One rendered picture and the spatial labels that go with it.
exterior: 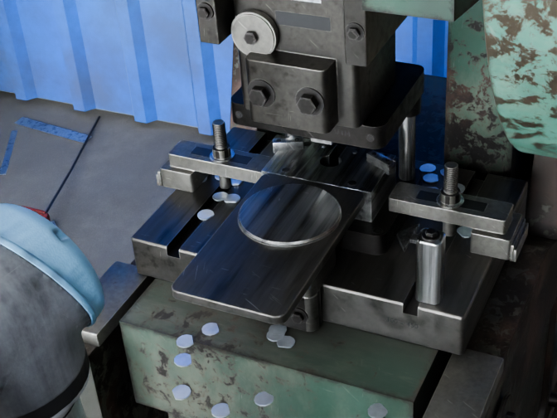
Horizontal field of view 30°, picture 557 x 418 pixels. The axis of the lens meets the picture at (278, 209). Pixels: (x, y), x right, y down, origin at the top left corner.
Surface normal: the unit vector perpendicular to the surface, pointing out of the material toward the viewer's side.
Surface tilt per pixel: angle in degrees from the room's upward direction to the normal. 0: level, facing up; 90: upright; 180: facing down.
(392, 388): 0
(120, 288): 0
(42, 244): 36
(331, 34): 90
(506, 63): 116
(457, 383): 0
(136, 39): 90
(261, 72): 90
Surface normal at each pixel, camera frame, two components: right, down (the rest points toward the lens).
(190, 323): -0.07, -0.81
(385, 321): -0.42, 0.55
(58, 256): 0.62, -0.31
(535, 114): -0.31, 0.91
